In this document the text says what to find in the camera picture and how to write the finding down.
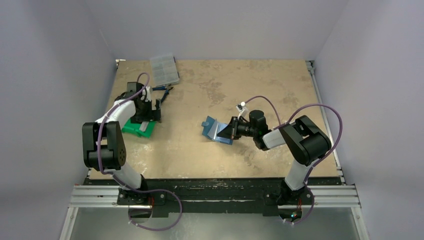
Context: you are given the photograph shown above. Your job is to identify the white credit card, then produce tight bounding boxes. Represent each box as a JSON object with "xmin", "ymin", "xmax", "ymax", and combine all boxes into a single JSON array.
[{"xmin": 139, "ymin": 121, "xmax": 150, "ymax": 132}]

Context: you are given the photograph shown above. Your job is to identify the blue card holder wallet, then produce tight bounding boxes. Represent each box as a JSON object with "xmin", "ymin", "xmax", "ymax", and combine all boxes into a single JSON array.
[{"xmin": 201, "ymin": 116, "xmax": 233, "ymax": 145}]

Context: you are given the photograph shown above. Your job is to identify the green plastic bin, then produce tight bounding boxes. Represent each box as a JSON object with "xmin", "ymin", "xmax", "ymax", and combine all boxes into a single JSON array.
[{"xmin": 122, "ymin": 120, "xmax": 157, "ymax": 138}]

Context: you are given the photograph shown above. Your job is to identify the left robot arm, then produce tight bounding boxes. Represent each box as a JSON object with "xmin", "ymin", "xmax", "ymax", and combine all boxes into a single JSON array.
[{"xmin": 82, "ymin": 81, "xmax": 168, "ymax": 205}]

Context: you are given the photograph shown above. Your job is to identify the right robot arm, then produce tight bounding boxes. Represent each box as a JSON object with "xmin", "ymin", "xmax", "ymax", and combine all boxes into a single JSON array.
[{"xmin": 217, "ymin": 110, "xmax": 332, "ymax": 204}]

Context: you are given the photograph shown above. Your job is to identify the clear plastic organizer box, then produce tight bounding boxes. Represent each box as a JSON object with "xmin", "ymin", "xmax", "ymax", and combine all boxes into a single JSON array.
[{"xmin": 149, "ymin": 53, "xmax": 180, "ymax": 87}]

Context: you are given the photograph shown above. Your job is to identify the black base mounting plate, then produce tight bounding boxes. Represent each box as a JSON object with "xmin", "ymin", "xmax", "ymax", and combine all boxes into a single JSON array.
[{"xmin": 82, "ymin": 177, "xmax": 342, "ymax": 220}]

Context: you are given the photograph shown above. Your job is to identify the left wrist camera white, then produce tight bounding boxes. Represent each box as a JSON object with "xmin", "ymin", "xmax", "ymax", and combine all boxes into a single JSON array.
[{"xmin": 140, "ymin": 85, "xmax": 152, "ymax": 103}]

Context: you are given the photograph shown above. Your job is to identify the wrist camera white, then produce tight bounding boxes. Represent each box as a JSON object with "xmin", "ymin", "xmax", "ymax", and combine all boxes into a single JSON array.
[
  {"xmin": 140, "ymin": 85, "xmax": 152, "ymax": 103},
  {"xmin": 236, "ymin": 101, "xmax": 249, "ymax": 119}
]

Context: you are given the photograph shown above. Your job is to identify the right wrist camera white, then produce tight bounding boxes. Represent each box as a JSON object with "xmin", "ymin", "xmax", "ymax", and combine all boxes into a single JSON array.
[{"xmin": 236, "ymin": 101, "xmax": 249, "ymax": 119}]

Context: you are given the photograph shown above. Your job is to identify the blue handled pliers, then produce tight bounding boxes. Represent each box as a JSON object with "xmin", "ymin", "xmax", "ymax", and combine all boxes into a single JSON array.
[{"xmin": 152, "ymin": 84, "xmax": 174, "ymax": 103}]

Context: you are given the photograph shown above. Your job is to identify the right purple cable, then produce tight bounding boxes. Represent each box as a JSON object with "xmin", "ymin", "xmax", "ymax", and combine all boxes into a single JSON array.
[{"xmin": 243, "ymin": 96, "xmax": 344, "ymax": 186}]

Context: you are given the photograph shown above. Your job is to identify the purple cable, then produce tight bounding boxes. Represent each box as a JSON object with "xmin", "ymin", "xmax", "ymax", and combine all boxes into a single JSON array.
[
  {"xmin": 96, "ymin": 72, "xmax": 151, "ymax": 175},
  {"xmin": 243, "ymin": 96, "xmax": 344, "ymax": 186}
]

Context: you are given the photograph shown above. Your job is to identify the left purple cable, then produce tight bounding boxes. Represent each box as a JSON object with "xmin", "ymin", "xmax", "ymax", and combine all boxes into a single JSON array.
[{"xmin": 96, "ymin": 72, "xmax": 151, "ymax": 175}]

